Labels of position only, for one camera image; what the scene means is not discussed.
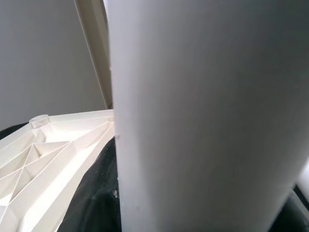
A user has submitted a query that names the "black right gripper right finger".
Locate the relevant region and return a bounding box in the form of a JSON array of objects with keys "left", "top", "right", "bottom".
[{"left": 274, "top": 187, "right": 309, "bottom": 232}]

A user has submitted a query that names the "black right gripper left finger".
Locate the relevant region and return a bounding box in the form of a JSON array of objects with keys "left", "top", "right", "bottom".
[{"left": 54, "top": 135, "right": 125, "bottom": 232}]

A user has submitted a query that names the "white plastic tabletop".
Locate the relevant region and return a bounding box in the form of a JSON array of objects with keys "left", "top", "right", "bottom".
[{"left": 0, "top": 108, "right": 116, "bottom": 232}]

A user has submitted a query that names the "white plastic table leg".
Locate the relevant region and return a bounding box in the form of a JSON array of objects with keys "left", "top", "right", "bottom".
[{"left": 103, "top": 0, "right": 309, "bottom": 232}]

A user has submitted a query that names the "black cloth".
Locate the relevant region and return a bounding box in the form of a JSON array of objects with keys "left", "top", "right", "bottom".
[{"left": 0, "top": 121, "right": 32, "bottom": 141}]

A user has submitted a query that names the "cream door frame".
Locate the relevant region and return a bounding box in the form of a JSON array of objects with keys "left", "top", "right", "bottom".
[{"left": 73, "top": 0, "right": 114, "bottom": 110}]

